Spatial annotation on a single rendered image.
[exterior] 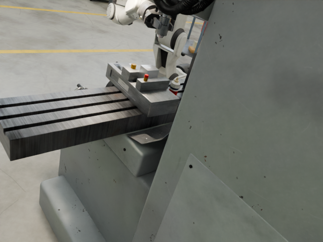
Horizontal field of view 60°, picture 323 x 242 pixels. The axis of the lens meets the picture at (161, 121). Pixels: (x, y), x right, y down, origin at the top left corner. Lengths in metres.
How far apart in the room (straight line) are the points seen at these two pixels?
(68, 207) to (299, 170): 1.29
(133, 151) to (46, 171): 1.14
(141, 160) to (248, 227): 0.49
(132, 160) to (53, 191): 0.73
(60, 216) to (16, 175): 0.59
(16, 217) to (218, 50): 1.53
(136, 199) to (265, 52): 0.78
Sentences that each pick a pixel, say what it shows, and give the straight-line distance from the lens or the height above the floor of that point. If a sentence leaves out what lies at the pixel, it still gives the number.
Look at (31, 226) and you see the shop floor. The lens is 1.83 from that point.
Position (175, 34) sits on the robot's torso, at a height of 1.05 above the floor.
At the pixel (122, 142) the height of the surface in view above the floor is 0.80.
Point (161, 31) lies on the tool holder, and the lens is 1.10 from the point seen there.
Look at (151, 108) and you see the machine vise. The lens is 1.07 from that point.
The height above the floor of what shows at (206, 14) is 1.36.
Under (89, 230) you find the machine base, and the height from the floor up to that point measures 0.20.
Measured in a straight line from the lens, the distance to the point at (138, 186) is 1.12.
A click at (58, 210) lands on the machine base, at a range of 1.64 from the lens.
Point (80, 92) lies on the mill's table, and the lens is 1.16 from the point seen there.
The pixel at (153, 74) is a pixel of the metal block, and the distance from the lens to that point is 1.15.
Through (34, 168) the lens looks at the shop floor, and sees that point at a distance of 2.13.
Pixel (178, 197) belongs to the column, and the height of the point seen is 0.90.
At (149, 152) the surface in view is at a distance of 1.05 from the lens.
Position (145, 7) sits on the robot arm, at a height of 1.26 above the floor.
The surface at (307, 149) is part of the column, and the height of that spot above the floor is 1.24.
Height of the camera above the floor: 1.48
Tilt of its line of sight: 31 degrees down
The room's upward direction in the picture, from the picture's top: 18 degrees clockwise
